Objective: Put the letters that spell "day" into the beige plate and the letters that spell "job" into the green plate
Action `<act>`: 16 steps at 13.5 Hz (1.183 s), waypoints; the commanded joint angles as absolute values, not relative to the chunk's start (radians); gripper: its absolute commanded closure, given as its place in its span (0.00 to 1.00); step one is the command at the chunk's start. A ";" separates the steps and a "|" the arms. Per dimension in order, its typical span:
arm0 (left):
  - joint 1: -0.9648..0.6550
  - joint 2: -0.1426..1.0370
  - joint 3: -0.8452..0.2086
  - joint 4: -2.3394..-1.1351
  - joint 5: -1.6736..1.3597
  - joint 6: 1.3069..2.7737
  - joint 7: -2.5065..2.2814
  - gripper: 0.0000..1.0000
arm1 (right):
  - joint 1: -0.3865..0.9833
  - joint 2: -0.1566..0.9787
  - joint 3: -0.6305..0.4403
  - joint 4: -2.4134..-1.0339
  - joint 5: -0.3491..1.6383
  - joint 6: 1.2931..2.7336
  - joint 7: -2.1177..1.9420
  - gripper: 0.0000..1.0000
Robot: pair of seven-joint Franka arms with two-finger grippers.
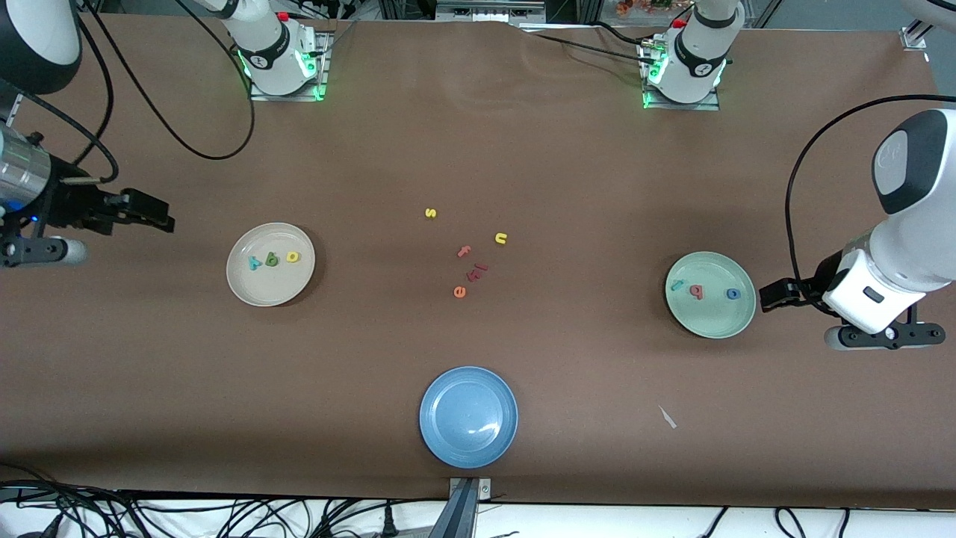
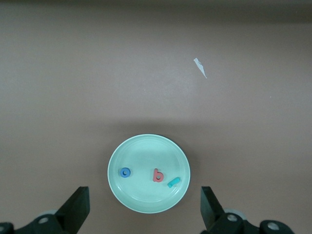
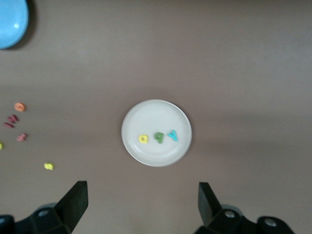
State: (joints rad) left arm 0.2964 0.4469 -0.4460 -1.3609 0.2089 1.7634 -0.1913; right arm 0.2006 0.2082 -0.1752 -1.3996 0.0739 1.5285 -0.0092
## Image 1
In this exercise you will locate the aluminium frame structure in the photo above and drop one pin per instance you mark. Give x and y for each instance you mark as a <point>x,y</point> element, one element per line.
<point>489,10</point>

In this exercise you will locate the blue plate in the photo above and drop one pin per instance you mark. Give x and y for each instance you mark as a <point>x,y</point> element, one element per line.
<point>468,416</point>

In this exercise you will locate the aluminium corner extrusion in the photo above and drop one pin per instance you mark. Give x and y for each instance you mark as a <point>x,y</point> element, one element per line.
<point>915,36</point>

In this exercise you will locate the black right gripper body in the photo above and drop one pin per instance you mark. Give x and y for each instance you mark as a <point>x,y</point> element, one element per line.
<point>69,207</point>

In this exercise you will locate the orange flower decoration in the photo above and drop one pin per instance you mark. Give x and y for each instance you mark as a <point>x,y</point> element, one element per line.
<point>642,6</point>

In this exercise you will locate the brown table cover mat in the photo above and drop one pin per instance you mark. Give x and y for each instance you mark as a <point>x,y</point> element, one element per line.
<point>478,149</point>

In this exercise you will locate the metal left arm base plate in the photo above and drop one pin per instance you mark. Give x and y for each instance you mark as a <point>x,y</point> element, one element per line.
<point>683,107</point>

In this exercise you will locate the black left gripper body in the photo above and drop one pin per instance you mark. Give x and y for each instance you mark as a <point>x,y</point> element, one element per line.
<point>815,285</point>

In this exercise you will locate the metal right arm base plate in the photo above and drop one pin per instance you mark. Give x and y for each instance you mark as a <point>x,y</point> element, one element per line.
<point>284,97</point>

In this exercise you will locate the white tape scrap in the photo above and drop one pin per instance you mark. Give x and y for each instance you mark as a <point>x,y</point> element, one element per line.
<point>667,417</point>

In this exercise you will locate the green plate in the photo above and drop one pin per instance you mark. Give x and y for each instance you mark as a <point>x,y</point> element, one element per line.
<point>713,314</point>

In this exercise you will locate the grey metal camera mount bracket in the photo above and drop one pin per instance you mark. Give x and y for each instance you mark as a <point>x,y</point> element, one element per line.
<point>467,515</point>

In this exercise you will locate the beige brown plate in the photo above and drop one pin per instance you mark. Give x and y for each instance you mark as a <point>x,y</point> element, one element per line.
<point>270,288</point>

